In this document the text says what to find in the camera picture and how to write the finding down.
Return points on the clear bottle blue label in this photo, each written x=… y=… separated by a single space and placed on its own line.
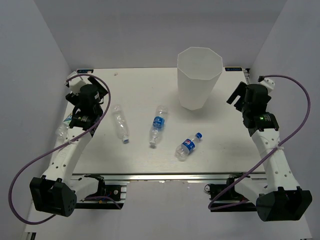
x=158 y=126

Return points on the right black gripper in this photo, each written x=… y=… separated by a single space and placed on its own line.
x=240 y=91

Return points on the left blue corner sticker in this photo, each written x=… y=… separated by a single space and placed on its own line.
x=84 y=71

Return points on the bottle with green-blue label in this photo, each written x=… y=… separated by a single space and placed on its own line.
x=62 y=130

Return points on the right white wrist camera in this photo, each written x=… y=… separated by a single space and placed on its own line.
x=266 y=82

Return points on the white octagonal plastic bin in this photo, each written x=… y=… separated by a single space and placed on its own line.
x=198 y=70

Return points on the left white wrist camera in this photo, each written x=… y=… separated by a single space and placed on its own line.
x=75 y=84

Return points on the aluminium rail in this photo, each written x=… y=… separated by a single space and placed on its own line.
x=246 y=72
x=165 y=177

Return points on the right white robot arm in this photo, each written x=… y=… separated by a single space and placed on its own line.
x=282 y=199

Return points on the Pepsi bottle blue cap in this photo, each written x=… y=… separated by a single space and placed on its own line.
x=188 y=146

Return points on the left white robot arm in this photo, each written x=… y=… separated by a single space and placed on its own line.
x=54 y=192

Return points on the clear unlabelled plastic bottle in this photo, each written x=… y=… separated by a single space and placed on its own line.
x=120 y=123

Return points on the aluminium right side rail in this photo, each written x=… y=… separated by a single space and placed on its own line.
x=246 y=72

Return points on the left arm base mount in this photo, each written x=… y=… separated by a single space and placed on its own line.
x=105 y=193

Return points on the right blue corner sticker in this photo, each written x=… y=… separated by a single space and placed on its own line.
x=233 y=69

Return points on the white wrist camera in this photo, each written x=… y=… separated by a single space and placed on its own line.
x=266 y=82
x=75 y=84

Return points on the aluminium front rail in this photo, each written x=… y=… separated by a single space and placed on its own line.
x=165 y=177

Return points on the blue corner sticker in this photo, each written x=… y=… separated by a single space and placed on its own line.
x=233 y=69
x=84 y=71

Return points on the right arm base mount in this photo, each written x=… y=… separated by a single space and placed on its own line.
x=231 y=201

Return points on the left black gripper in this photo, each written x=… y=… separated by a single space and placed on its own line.
x=73 y=99

